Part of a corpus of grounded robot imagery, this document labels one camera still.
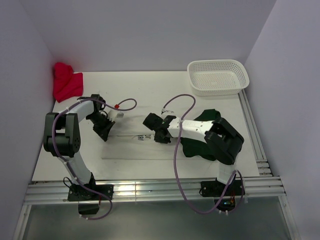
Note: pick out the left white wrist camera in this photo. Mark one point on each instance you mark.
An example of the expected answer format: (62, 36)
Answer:
(113, 114)

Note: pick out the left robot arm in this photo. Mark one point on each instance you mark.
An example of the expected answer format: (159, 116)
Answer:
(62, 135)

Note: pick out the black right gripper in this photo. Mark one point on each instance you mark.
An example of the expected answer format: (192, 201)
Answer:
(159, 139)

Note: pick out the white perforated plastic basket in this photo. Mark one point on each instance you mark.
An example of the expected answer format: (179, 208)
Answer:
(219, 77)

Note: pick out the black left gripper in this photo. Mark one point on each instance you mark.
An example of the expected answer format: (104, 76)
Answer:
(103, 132)

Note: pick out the dark green t-shirt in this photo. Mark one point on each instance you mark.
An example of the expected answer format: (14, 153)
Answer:
(192, 147)

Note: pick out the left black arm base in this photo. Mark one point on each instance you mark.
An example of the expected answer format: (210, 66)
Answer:
(88, 202)

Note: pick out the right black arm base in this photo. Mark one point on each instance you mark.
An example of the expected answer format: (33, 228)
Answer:
(215, 189)

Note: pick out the aluminium rail frame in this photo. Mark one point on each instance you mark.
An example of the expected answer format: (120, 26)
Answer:
(154, 209)

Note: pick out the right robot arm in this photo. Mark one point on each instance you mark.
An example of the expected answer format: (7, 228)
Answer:
(213, 140)

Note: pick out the white printed t-shirt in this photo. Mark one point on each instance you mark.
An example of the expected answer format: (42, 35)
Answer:
(129, 139)

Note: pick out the red t-shirt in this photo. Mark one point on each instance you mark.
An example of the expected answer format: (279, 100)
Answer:
(66, 83)

